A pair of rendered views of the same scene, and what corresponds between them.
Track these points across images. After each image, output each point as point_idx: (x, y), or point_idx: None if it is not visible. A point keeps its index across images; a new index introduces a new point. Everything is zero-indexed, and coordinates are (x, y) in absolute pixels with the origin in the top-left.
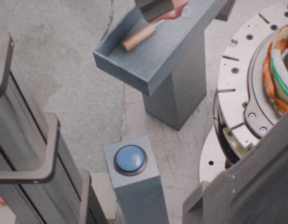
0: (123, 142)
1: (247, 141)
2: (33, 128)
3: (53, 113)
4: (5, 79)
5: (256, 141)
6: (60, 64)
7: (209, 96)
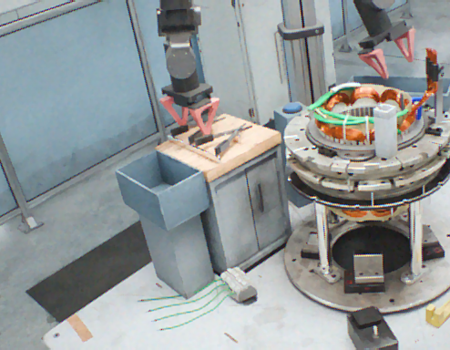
0: (303, 105)
1: (305, 112)
2: (306, 92)
3: None
4: (294, 35)
5: (307, 114)
6: None
7: None
